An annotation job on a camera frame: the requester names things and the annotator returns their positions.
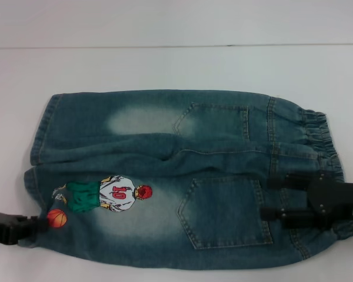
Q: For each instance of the blue denim shorts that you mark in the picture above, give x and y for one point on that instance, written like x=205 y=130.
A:
x=153 y=132

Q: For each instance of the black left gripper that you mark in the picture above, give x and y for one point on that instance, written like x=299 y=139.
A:
x=3 y=226

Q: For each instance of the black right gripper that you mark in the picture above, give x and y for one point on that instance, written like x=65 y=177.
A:
x=338 y=199

